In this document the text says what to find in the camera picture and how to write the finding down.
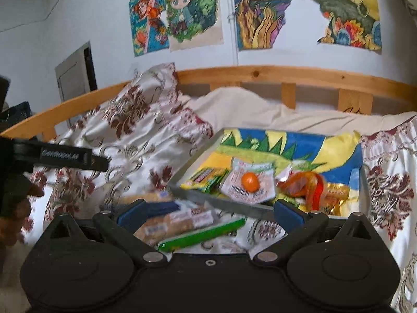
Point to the white green-topped snack packet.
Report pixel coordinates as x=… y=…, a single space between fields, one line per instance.
x=249 y=181

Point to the person's left hand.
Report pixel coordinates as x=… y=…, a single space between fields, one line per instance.
x=14 y=230

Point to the blue snack packet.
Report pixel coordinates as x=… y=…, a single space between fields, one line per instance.
x=163 y=209

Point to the gold snack packet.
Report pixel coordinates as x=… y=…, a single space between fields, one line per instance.
x=335 y=197

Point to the plain bread packet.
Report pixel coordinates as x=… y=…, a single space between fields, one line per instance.
x=153 y=198

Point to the blond character wall poster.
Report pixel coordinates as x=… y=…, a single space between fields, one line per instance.
x=192 y=9

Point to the painted dinosaur tray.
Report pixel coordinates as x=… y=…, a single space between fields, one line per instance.
x=293 y=143

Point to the purple orange swirl wall poster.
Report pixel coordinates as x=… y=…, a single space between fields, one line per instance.
x=260 y=13

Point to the red-haired character wall poster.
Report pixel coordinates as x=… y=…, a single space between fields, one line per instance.
x=145 y=22

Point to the yellow green landscape wall poster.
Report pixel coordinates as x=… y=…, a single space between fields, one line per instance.
x=348 y=9

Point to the wooden bed rail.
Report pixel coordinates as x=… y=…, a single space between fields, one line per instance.
x=260 y=71

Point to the orange clear snack packet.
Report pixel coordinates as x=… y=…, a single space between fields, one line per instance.
x=301 y=186

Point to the black crate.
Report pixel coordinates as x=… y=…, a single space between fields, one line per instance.
x=16 y=114

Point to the floral satin blanket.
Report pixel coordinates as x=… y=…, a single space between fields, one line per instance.
x=130 y=130

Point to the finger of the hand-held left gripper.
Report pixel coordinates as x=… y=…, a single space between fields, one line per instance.
x=100 y=164

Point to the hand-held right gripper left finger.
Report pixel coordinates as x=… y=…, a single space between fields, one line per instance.
x=132 y=215

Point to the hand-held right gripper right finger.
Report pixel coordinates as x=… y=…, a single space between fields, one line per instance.
x=288 y=213

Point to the white bed sheet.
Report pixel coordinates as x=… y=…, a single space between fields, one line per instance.
x=260 y=114

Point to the green snack box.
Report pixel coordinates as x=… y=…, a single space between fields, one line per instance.
x=202 y=234

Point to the red label bread packet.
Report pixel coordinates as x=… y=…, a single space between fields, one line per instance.
x=172 y=224

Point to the yellow green snack packet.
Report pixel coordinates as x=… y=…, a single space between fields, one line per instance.
x=203 y=179

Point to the white wall conduit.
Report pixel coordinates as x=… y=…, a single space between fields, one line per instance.
x=235 y=58

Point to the grey door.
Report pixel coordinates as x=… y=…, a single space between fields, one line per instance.
x=73 y=81

